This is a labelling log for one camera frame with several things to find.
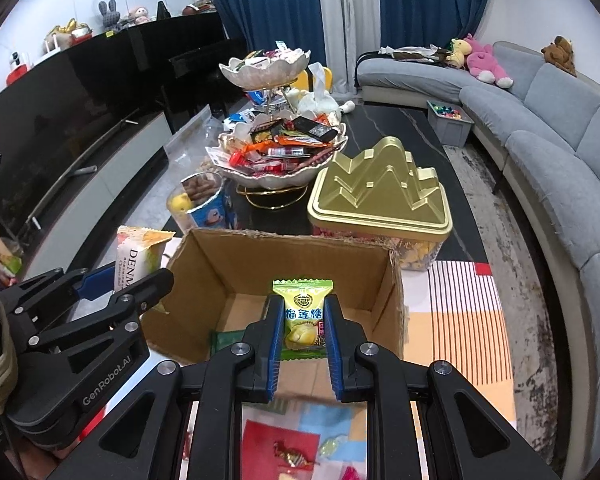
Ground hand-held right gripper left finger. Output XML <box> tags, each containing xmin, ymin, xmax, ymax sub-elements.
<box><xmin>50</xmin><ymin>294</ymin><xmax>287</xmax><ymax>480</ymax></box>

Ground gold white ornament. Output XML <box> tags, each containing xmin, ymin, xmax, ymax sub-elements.
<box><xmin>44</xmin><ymin>19</ymin><xmax>93</xmax><ymax>53</ymax></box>

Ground brown cardboard box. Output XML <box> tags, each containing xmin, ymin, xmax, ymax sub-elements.
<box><xmin>142</xmin><ymin>227</ymin><xmax>406</xmax><ymax>403</ymax></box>

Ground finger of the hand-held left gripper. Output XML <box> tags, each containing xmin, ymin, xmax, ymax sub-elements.
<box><xmin>0</xmin><ymin>267</ymin><xmax>116</xmax><ymax>326</ymax></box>
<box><xmin>27</xmin><ymin>269</ymin><xmax>175</xmax><ymax>356</ymax></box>

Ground green yellow candy packet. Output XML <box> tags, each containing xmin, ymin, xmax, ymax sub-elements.
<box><xmin>272</xmin><ymin>278</ymin><xmax>335</xmax><ymax>362</ymax></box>

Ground grey television cabinet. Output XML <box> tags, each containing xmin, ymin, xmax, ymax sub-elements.
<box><xmin>10</xmin><ymin>110</ymin><xmax>173</xmax><ymax>281</ymax></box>

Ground white sheer curtain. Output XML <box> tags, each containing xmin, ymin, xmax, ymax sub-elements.
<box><xmin>322</xmin><ymin>0</ymin><xmax>381</xmax><ymax>96</ymax></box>

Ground dark green snack packet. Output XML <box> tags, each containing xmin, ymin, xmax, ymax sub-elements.
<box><xmin>210</xmin><ymin>329</ymin><xmax>253</xmax><ymax>353</ymax></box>

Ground white red robot toy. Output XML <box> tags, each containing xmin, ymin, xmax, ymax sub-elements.
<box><xmin>7</xmin><ymin>51</ymin><xmax>33</xmax><ymax>83</ymax></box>

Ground yellow plush toy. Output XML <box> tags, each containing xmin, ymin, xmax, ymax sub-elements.
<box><xmin>447</xmin><ymin>37</ymin><xmax>471</xmax><ymax>68</ymax></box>

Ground brown plush toy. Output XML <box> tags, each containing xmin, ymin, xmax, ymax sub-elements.
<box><xmin>541</xmin><ymin>36</ymin><xmax>577</xmax><ymax>77</ymax></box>

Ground upright picture books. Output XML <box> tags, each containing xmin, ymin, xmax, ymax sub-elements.
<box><xmin>0</xmin><ymin>232</ymin><xmax>23</xmax><ymax>278</ymax></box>

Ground pale green candy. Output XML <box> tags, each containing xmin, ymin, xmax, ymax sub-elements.
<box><xmin>317</xmin><ymin>435</ymin><xmax>353</xmax><ymax>458</ymax></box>

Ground black piano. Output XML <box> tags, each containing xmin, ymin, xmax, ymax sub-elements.
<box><xmin>125</xmin><ymin>10</ymin><xmax>248</xmax><ymax>136</ymax></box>

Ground clear jar of nuts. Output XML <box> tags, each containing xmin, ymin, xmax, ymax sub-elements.
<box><xmin>166</xmin><ymin>171</ymin><xmax>237</xmax><ymax>235</ymax></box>

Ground blue curtain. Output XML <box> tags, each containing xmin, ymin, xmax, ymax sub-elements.
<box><xmin>195</xmin><ymin>0</ymin><xmax>326</xmax><ymax>68</ymax></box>
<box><xmin>377</xmin><ymin>0</ymin><xmax>483</xmax><ymax>53</ymax></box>

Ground gold mountain-lid tin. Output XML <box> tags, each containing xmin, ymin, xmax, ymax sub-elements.
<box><xmin>307</xmin><ymin>136</ymin><xmax>453</xmax><ymax>272</ymax></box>

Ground white tiered snack tray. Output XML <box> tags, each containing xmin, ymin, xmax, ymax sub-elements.
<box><xmin>205</xmin><ymin>49</ymin><xmax>348</xmax><ymax>209</ymax></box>

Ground pile of assorted snacks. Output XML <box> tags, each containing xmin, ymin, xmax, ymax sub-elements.
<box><xmin>240</xmin><ymin>42</ymin><xmax>306</xmax><ymax>66</ymax></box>
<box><xmin>207</xmin><ymin>112</ymin><xmax>343</xmax><ymax>173</ymax></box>

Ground colourful patchwork tablecloth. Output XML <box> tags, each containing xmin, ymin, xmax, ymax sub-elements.
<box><xmin>75</xmin><ymin>237</ymin><xmax>518</xmax><ymax>480</ymax></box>

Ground grey storage bin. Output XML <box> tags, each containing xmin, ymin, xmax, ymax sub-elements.
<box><xmin>426</xmin><ymin>101</ymin><xmax>476</xmax><ymax>148</ymax></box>

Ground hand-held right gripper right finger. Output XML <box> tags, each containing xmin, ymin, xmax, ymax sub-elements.
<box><xmin>324</xmin><ymin>294</ymin><xmax>561</xmax><ymax>480</ymax></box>

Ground large black television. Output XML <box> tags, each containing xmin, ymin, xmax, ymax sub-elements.
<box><xmin>0</xmin><ymin>45</ymin><xmax>141</xmax><ymax>241</ymax></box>

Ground white orange snack packet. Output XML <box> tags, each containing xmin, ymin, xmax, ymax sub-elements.
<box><xmin>115</xmin><ymin>226</ymin><xmax>177</xmax><ymax>296</ymax></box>

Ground grey sofa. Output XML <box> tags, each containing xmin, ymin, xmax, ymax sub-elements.
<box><xmin>355</xmin><ymin>40</ymin><xmax>600</xmax><ymax>461</ymax></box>

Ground stack of books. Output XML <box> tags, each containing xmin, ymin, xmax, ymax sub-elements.
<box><xmin>182</xmin><ymin>0</ymin><xmax>218</xmax><ymax>16</ymax></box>

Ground pink plush toy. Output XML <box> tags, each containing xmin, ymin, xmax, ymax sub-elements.
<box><xmin>464</xmin><ymin>34</ymin><xmax>513</xmax><ymax>88</ymax></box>

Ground clear plastic bag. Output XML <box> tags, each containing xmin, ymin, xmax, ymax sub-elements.
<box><xmin>167</xmin><ymin>105</ymin><xmax>226</xmax><ymax>171</ymax></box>

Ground grey bunny plush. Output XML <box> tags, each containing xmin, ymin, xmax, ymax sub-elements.
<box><xmin>98</xmin><ymin>0</ymin><xmax>121</xmax><ymax>31</ymax></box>

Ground yellow plastic object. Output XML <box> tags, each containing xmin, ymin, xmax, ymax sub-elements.
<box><xmin>297</xmin><ymin>62</ymin><xmax>333</xmax><ymax>96</ymax></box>

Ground red gold wrapped candy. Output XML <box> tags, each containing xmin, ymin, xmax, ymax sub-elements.
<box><xmin>272</xmin><ymin>440</ymin><xmax>313</xmax><ymax>471</ymax></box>

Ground clothes heap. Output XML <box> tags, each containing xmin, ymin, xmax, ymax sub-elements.
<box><xmin>380</xmin><ymin>45</ymin><xmax>453</xmax><ymax>63</ymax></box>

